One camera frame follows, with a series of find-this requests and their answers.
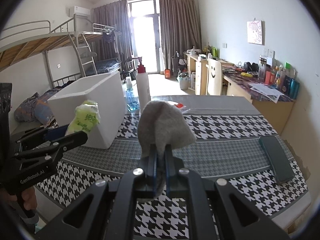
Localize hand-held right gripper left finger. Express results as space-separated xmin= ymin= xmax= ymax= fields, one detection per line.
xmin=32 ymin=144 xmax=158 ymax=240

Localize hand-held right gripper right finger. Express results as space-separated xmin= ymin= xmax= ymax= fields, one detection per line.
xmin=165 ymin=144 xmax=290 ymax=240

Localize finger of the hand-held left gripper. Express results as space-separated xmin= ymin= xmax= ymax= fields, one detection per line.
xmin=14 ymin=131 xmax=88 ymax=158
xmin=15 ymin=124 xmax=68 ymax=144

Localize green yellow tissue packet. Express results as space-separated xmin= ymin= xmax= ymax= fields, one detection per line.
xmin=67 ymin=100 xmax=101 ymax=134

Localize grey sock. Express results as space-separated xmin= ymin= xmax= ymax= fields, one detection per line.
xmin=138 ymin=100 xmax=197 ymax=198

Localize white foam box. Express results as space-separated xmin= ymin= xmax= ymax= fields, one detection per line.
xmin=47 ymin=70 xmax=126 ymax=149

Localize person's left hand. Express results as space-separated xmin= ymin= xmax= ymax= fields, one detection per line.
xmin=0 ymin=186 xmax=38 ymax=212

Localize patterned bedding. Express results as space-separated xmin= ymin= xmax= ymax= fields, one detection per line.
xmin=14 ymin=87 xmax=65 ymax=128

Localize houndstooth tablecloth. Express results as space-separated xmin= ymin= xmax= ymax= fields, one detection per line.
xmin=36 ymin=95 xmax=312 ymax=240

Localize red snack packet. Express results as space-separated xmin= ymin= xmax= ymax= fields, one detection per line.
xmin=167 ymin=101 xmax=188 ymax=110

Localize clear blue spray bottle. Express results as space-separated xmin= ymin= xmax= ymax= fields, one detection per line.
xmin=125 ymin=77 xmax=140 ymax=112

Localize white pump lotion bottle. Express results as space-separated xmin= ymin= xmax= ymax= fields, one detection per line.
xmin=136 ymin=57 xmax=151 ymax=105

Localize metal bunk bed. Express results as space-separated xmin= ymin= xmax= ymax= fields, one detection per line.
xmin=0 ymin=14 xmax=93 ymax=98
xmin=92 ymin=22 xmax=123 ymax=75

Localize metal bed ladder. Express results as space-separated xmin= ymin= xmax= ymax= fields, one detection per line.
xmin=75 ymin=34 xmax=98 ymax=77

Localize dark folding chair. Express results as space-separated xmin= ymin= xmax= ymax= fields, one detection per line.
xmin=121 ymin=56 xmax=138 ymax=80

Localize white bucket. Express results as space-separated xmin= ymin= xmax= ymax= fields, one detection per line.
xmin=177 ymin=71 xmax=190 ymax=90

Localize wooden smiley chair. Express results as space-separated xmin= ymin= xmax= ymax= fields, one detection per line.
xmin=206 ymin=58 xmax=222 ymax=96

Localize dark hanging garment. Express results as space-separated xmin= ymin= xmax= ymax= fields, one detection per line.
xmin=102 ymin=30 xmax=120 ymax=53

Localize black smartphone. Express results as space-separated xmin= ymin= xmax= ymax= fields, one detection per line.
xmin=259 ymin=135 xmax=295 ymax=183

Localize wooden desk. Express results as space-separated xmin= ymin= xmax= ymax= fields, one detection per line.
xmin=184 ymin=51 xmax=297 ymax=134

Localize balcony glass door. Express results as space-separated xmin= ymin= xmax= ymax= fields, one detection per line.
xmin=127 ymin=0 xmax=162 ymax=74

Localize white air conditioner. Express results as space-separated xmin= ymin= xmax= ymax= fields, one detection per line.
xmin=69 ymin=5 xmax=90 ymax=16

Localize printed papers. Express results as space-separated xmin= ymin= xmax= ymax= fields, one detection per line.
xmin=249 ymin=82 xmax=285 ymax=103

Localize brown curtain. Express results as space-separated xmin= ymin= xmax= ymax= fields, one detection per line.
xmin=159 ymin=0 xmax=202 ymax=74
xmin=92 ymin=0 xmax=134 ymax=63

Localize black headphones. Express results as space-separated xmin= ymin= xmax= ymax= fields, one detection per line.
xmin=244 ymin=62 xmax=259 ymax=73

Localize row of toiletry bottles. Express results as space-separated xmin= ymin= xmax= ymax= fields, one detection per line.
xmin=259 ymin=55 xmax=300 ymax=99

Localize cartoon wall picture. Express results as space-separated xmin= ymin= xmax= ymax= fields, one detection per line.
xmin=247 ymin=19 xmax=265 ymax=45

